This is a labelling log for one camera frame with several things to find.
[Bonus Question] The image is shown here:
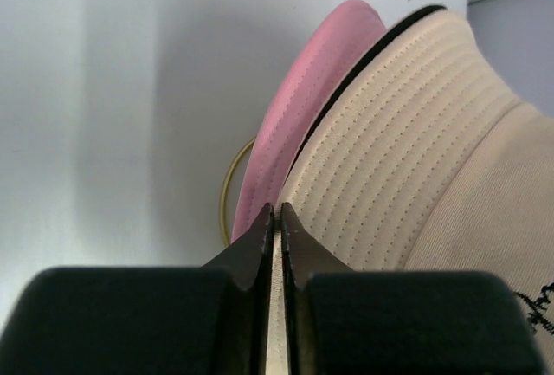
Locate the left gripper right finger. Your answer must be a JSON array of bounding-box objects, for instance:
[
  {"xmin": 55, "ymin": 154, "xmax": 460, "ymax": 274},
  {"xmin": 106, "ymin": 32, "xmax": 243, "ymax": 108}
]
[{"xmin": 280, "ymin": 204, "xmax": 553, "ymax": 374}]

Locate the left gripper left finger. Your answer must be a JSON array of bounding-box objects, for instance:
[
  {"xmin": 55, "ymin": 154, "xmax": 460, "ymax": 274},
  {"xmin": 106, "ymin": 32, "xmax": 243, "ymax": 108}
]
[{"xmin": 1, "ymin": 205, "xmax": 274, "ymax": 374}]

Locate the beige bucket hat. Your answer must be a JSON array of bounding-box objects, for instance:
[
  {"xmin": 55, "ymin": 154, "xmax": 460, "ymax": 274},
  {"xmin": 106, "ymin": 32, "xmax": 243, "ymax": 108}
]
[{"xmin": 267, "ymin": 10, "xmax": 553, "ymax": 374}]

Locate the pink bucket hat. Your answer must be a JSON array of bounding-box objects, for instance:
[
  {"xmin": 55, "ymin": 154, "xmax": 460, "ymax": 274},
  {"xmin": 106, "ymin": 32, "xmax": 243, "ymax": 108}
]
[{"xmin": 230, "ymin": 0, "xmax": 387, "ymax": 242}]

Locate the black bucket hat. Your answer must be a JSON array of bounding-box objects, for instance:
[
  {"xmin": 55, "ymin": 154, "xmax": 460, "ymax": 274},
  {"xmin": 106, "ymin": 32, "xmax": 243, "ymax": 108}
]
[{"xmin": 293, "ymin": 4, "xmax": 448, "ymax": 161}]

